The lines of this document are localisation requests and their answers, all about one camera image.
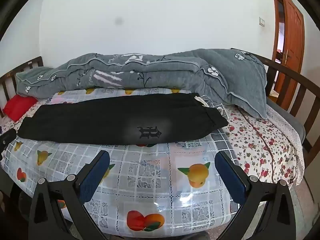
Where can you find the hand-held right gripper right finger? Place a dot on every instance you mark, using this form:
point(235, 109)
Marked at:
point(228, 177)

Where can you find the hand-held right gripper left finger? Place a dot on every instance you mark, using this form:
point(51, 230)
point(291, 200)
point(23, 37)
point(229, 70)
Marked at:
point(93, 177)

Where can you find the black pants with white waistband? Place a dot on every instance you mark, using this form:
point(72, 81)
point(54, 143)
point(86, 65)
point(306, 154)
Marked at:
point(100, 122)

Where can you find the floral bed sheet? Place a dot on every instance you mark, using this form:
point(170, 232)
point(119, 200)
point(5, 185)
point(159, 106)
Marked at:
point(262, 150)

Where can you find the fruit print plastic tablecloth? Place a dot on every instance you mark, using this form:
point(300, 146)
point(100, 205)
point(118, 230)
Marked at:
point(150, 170)

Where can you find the grey padded mat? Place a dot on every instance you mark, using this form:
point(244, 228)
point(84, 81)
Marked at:
point(292, 125)

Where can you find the black flat device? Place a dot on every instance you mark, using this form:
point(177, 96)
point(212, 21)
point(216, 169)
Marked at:
point(7, 136)

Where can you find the grey floral pillow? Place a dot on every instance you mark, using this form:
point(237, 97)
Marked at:
point(240, 80)

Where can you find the red pillow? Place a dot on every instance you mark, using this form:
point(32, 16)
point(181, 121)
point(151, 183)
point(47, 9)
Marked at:
point(18, 106)

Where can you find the grey floral quilt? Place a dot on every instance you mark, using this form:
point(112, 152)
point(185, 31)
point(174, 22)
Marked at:
point(125, 72)

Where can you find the wooden chair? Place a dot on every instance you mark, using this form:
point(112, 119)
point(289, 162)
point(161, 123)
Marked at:
point(287, 70)

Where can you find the wooden slatted bed end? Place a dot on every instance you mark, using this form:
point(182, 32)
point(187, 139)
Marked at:
point(15, 76)

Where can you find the wooden door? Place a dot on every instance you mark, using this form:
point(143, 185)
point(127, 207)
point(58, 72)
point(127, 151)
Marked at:
point(292, 30)

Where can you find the white wall switch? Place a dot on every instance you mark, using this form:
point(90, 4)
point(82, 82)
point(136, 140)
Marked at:
point(262, 21)

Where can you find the wooden door frame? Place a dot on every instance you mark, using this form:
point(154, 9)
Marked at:
point(275, 10)

